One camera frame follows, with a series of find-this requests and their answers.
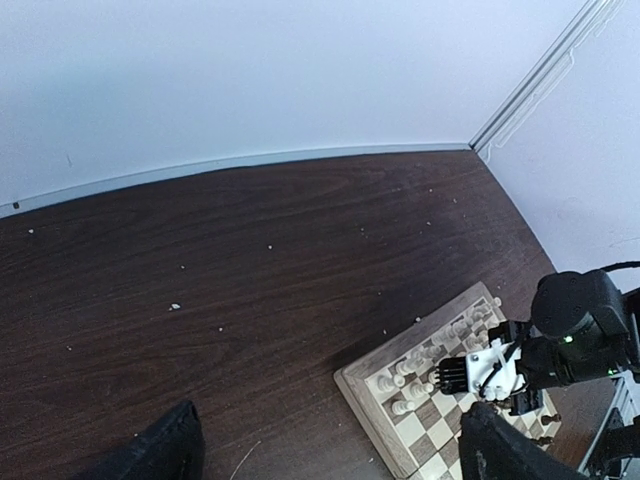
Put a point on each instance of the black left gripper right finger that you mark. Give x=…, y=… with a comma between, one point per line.
x=491, y=448

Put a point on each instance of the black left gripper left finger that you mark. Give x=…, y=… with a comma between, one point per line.
x=173, y=447

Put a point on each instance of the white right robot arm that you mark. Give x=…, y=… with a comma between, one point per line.
x=588, y=329

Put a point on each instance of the wooden chess board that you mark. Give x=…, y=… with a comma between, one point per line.
x=393, y=390

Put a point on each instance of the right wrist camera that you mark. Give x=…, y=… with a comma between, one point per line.
x=489, y=371

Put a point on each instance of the right aluminium corner post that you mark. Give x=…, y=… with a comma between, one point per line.
x=557, y=61

